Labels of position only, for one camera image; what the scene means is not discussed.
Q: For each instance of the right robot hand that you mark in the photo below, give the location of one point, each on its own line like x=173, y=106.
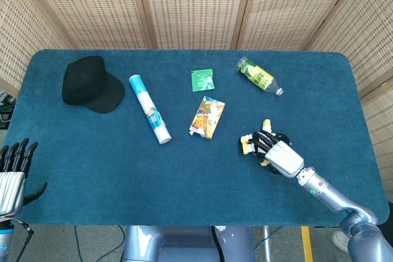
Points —
x=284, y=157

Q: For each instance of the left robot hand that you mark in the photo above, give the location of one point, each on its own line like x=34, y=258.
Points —
x=10, y=191

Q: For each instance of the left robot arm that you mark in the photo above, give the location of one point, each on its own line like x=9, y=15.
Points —
x=4, y=243

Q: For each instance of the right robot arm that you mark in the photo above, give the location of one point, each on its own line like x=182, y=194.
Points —
x=325, y=191

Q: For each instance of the black equipment beside table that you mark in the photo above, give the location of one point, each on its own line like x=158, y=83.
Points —
x=6, y=108

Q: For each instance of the yellow snack carton box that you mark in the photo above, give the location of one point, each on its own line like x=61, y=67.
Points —
x=207, y=117

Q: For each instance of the green label plastic bottle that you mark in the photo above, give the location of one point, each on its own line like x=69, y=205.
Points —
x=256, y=75

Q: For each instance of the metal table leg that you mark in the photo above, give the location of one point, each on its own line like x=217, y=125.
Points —
x=266, y=243

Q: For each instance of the white shoe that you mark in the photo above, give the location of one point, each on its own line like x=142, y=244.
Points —
x=340, y=240

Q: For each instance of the green foil sachet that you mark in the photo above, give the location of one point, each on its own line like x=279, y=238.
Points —
x=202, y=80

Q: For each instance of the blue table cover cloth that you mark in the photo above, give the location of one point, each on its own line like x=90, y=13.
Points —
x=122, y=182

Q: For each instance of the blue-grey robot torso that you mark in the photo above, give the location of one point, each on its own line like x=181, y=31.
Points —
x=184, y=243

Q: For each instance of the black baseball cap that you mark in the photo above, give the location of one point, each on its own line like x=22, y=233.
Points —
x=89, y=84

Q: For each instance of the woven folding screen panel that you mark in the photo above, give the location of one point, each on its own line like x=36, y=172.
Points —
x=196, y=7
x=291, y=7
x=27, y=35
x=92, y=7
x=368, y=44

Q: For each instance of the white blue plastic wrap roll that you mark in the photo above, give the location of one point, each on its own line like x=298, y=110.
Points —
x=149, y=108

